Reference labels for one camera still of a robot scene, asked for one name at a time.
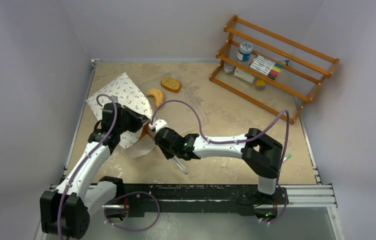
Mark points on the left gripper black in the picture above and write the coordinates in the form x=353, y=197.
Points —
x=138, y=119

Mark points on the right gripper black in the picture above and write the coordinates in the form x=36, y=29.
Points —
x=162, y=138

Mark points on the metal tongs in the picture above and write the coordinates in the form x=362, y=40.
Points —
x=151, y=134

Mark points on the white patterned paper bag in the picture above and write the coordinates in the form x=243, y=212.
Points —
x=126, y=93

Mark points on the fake croissant tan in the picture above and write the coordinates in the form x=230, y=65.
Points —
x=158, y=96

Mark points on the fake bread slice brown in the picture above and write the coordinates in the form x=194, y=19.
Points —
x=171, y=84

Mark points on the fake orange bread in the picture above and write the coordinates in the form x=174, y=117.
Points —
x=145, y=131

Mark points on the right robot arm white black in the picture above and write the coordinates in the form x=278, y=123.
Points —
x=259, y=151

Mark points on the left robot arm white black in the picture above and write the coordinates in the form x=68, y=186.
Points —
x=67, y=210

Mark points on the clear plastic tray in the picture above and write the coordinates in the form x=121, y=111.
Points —
x=184, y=112

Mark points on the white card box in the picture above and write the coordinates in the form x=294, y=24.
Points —
x=243, y=75

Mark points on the yellow grey sponge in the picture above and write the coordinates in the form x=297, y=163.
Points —
x=260, y=84

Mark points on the white jar blue label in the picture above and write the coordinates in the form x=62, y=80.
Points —
x=245, y=50

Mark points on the green white marker pen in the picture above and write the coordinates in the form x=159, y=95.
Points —
x=287, y=157

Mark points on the pack of coloured markers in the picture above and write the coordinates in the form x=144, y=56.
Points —
x=266, y=67

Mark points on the orange wooden shelf rack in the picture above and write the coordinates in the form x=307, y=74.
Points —
x=229, y=50

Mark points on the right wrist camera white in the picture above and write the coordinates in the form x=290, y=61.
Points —
x=157, y=125

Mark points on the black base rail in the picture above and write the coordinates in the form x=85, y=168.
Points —
x=243, y=199

